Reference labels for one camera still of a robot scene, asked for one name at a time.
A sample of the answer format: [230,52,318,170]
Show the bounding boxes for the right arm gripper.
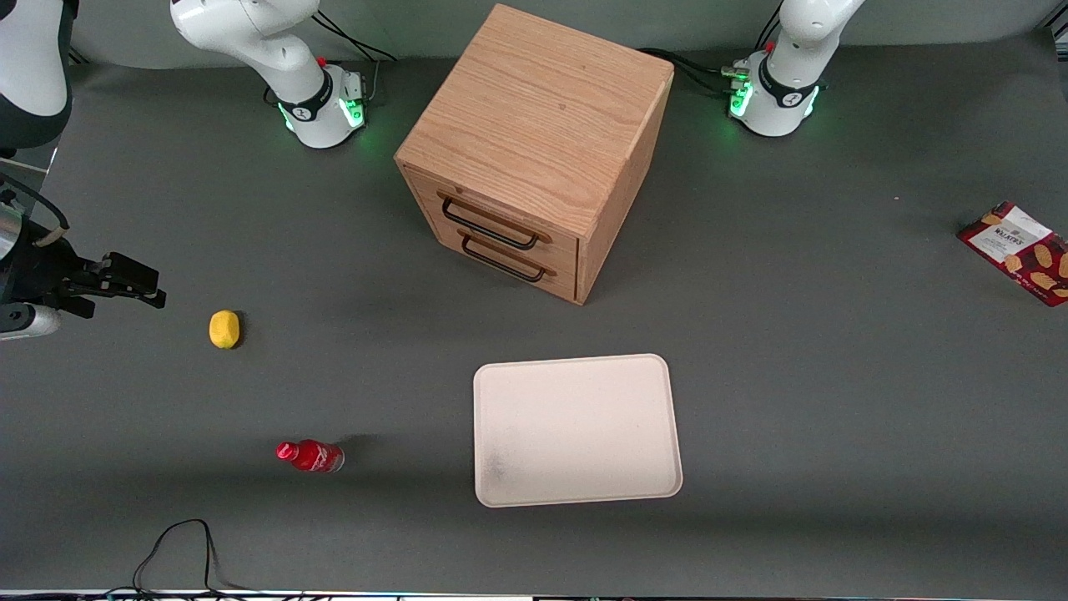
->
[0,238,168,322]

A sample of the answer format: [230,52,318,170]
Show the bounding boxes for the red cookie box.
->
[956,200,1068,308]

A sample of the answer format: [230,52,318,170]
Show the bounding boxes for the beige plastic tray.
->
[472,353,684,508]

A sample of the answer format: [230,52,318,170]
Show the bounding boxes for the yellow lemon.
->
[208,310,242,350]

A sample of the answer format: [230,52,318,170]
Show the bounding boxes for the red soda bottle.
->
[275,440,345,474]

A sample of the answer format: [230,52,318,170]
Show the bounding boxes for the wooden drawer front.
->
[404,165,582,272]
[424,225,579,303]

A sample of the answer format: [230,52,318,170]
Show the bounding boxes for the wooden drawer cabinet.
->
[394,3,675,306]

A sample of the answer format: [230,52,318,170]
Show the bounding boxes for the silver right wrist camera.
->
[0,302,63,342]

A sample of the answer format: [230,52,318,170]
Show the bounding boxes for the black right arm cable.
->
[0,171,70,249]

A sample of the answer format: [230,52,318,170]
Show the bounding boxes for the thin black floor cable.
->
[107,518,276,598]

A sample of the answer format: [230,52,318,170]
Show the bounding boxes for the black right base cables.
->
[310,10,400,105]

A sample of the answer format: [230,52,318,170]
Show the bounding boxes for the black base cables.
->
[310,10,400,105]
[638,23,781,94]

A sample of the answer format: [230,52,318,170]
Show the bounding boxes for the black wire drawer handle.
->
[439,192,553,251]
[458,229,557,283]

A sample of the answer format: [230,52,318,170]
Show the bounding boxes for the black left base cables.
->
[638,23,781,94]

